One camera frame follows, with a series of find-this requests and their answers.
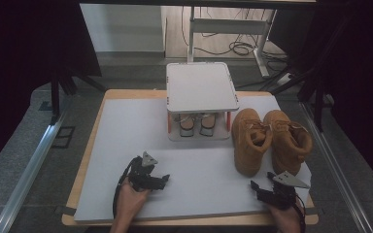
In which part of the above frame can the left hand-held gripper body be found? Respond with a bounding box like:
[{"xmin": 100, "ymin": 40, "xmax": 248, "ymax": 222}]
[{"xmin": 127, "ymin": 150, "xmax": 160, "ymax": 192}]

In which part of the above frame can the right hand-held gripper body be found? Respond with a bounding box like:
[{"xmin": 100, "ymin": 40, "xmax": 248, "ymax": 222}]
[{"xmin": 266, "ymin": 171, "xmax": 312, "ymax": 211}]

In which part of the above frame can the tan suede boot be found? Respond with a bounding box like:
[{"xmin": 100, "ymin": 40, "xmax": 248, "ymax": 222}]
[
  {"xmin": 262, "ymin": 109, "xmax": 314, "ymax": 178},
  {"xmin": 231, "ymin": 107, "xmax": 274, "ymax": 178}
]

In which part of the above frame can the silver strap heeled sandal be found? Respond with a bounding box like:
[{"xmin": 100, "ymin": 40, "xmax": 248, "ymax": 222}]
[
  {"xmin": 175, "ymin": 113, "xmax": 196, "ymax": 138},
  {"xmin": 198, "ymin": 113, "xmax": 218, "ymax": 138}
]

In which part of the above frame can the white two-tier shoe rack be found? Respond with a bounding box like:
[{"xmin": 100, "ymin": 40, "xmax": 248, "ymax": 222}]
[{"xmin": 165, "ymin": 61, "xmax": 241, "ymax": 143}]

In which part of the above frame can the person's right hand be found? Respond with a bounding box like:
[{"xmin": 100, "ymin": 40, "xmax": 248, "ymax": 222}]
[{"xmin": 266, "ymin": 201, "xmax": 304, "ymax": 233}]

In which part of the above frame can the person's left hand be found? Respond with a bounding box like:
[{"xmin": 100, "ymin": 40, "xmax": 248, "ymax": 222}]
[{"xmin": 114, "ymin": 177, "xmax": 153, "ymax": 226}]

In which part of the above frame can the grey table mat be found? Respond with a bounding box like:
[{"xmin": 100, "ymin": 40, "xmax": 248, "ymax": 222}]
[{"xmin": 73, "ymin": 95, "xmax": 313, "ymax": 223}]

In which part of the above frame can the black metal stand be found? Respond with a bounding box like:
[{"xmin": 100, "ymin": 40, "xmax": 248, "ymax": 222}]
[
  {"xmin": 295, "ymin": 16, "xmax": 354, "ymax": 132},
  {"xmin": 49, "ymin": 72, "xmax": 107, "ymax": 125}
]

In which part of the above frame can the white power strip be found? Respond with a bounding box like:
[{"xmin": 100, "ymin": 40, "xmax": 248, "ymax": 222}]
[{"xmin": 276, "ymin": 72, "xmax": 295, "ymax": 86}]

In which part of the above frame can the black curtain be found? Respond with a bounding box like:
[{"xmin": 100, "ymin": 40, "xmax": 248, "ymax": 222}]
[
  {"xmin": 0, "ymin": 0, "xmax": 104, "ymax": 179},
  {"xmin": 268, "ymin": 0, "xmax": 373, "ymax": 195}
]

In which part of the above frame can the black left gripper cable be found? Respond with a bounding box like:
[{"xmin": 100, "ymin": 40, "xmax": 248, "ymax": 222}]
[{"xmin": 112, "ymin": 156, "xmax": 144, "ymax": 220}]

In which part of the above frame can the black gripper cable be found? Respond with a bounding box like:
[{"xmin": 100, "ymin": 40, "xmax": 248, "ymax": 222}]
[
  {"xmin": 293, "ymin": 196, "xmax": 307, "ymax": 233},
  {"xmin": 112, "ymin": 156, "xmax": 144, "ymax": 220}
]

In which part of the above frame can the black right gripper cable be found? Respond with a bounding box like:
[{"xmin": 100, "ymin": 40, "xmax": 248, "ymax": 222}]
[{"xmin": 293, "ymin": 196, "xmax": 307, "ymax": 233}]

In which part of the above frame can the aluminium floor rail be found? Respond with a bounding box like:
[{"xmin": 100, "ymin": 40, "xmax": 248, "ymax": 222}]
[
  {"xmin": 0, "ymin": 106, "xmax": 70, "ymax": 233},
  {"xmin": 299, "ymin": 101, "xmax": 373, "ymax": 233}
]

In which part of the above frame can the coiled black floor cable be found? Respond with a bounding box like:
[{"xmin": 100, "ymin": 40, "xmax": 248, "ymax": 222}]
[{"xmin": 194, "ymin": 31, "xmax": 266, "ymax": 57}]

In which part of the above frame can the white metal desk frame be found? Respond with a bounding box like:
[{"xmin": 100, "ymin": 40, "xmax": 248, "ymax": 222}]
[{"xmin": 186, "ymin": 6, "xmax": 278, "ymax": 79}]

